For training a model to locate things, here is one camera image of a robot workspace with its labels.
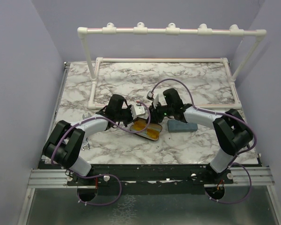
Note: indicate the silver wrench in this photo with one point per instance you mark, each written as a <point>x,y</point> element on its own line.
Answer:
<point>86,117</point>

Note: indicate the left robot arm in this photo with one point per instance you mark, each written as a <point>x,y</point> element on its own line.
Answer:
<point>66,140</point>

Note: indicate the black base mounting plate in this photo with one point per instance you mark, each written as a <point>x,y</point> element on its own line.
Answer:
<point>111,180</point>

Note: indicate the black glasses case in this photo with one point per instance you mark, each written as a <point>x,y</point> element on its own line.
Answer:
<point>157,127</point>

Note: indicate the aluminium extrusion rail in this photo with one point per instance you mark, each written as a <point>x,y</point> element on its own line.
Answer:
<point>40,178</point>

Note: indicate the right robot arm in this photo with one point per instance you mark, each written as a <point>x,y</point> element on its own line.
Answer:
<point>231,131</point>

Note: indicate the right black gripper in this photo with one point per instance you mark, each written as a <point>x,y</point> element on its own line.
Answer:
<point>154,117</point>

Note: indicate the blue-grey glasses case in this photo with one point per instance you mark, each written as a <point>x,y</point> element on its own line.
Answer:
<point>175,126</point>

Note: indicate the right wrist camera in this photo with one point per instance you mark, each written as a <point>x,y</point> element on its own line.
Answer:
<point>154,99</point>

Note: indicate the orange plastic sunglasses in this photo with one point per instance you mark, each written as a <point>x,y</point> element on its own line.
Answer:
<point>147,132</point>

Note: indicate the white PVC pipe rack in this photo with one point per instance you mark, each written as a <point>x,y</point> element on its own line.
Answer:
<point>171,29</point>

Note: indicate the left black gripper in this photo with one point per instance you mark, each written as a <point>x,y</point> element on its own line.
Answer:
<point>131,118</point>

